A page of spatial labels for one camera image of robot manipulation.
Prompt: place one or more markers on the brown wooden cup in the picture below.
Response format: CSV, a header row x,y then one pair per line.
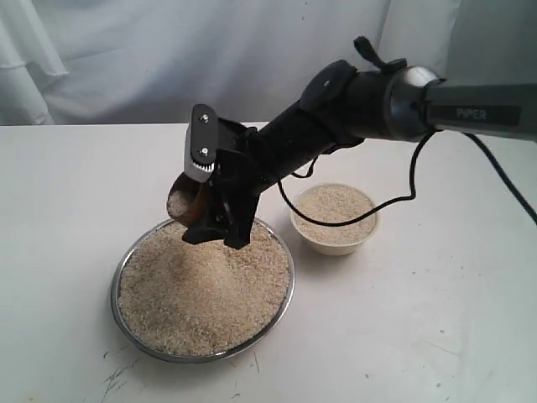
x,y
189,202

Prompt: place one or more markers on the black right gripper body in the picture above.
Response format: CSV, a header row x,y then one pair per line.
x,y
218,166

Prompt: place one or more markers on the white backdrop curtain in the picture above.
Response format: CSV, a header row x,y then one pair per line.
x,y
115,62

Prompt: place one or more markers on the steel plate of rice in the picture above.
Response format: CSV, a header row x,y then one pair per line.
x,y
193,304

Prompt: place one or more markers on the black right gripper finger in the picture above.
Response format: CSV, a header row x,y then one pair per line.
x,y
204,226
240,207

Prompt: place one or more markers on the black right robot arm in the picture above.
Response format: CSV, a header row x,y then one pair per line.
x,y
341,107

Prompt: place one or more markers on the white bowl of rice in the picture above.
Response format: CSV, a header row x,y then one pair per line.
x,y
332,203

